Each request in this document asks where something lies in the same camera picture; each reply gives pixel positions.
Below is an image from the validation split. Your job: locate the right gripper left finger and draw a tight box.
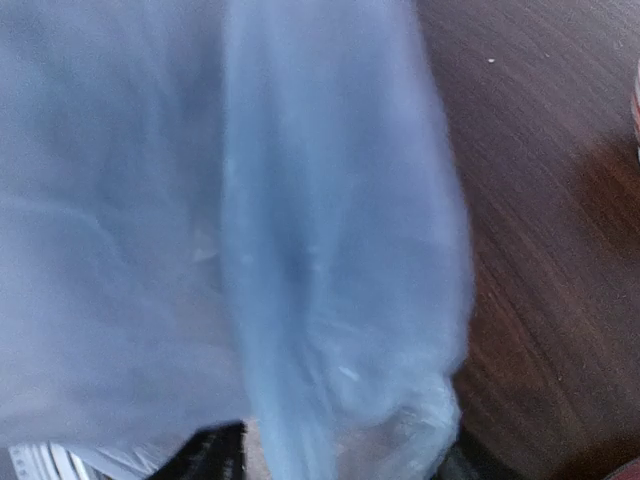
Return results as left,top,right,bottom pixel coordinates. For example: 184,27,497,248
148,422,246,480

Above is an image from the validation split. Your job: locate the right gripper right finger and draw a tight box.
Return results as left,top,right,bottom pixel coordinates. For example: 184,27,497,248
434,427,520,480

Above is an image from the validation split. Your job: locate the light blue plastic trash bag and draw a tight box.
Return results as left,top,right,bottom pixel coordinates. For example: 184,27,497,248
1,1,473,479

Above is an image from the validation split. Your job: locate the orange white patterned bowl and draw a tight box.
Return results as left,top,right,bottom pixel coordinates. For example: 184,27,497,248
631,71,640,158

